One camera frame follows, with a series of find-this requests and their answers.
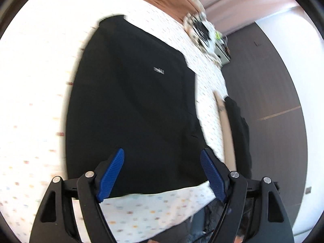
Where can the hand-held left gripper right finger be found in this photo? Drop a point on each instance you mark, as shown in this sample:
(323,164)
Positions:
(214,177)

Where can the beige long bar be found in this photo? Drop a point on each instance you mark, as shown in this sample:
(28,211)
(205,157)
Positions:
(225,131)

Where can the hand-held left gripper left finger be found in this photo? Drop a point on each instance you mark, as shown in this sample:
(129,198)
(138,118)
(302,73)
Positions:
(110,177)

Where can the person's dark pants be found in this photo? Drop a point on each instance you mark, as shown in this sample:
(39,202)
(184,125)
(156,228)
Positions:
(202,220)

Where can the pink curtain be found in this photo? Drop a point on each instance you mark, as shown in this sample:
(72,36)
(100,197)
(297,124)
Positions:
(227,5)

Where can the white floral bed sheet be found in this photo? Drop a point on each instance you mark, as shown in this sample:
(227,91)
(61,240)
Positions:
(38,106)

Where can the small floor socket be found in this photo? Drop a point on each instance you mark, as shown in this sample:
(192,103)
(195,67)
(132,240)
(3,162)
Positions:
(308,190)

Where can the black jacket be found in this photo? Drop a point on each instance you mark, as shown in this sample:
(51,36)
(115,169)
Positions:
(139,106)

